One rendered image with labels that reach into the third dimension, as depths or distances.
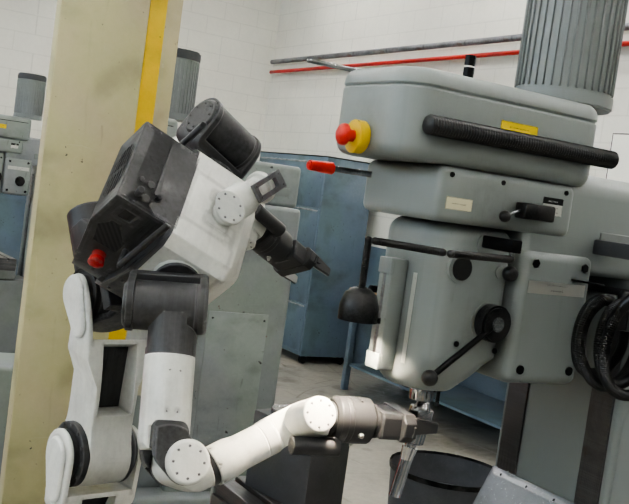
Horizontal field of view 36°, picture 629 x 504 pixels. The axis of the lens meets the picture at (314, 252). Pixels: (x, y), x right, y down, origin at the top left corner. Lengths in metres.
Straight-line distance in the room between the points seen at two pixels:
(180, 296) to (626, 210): 0.91
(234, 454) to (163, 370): 0.19
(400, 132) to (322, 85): 9.06
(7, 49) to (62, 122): 7.46
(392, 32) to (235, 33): 2.54
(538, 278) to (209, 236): 0.63
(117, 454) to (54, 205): 1.32
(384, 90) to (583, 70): 0.45
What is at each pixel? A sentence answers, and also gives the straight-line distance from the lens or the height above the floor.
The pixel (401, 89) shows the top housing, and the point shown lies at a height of 1.85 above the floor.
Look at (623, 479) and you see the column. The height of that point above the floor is 1.16.
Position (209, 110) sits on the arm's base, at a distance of 1.97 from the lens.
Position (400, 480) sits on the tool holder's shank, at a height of 1.12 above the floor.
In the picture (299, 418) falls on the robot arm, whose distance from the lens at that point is 1.76.
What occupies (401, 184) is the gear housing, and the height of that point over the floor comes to 1.69.
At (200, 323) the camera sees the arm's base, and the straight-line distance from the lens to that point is 1.71.
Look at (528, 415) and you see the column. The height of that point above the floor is 1.22.
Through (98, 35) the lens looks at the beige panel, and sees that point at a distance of 3.34.
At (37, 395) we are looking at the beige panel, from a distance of 3.40.
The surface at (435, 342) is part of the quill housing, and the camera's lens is 1.77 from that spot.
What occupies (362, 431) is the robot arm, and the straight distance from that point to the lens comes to 1.81.
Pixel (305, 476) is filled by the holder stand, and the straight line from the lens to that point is 2.22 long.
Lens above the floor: 1.65
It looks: 4 degrees down
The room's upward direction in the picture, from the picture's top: 8 degrees clockwise
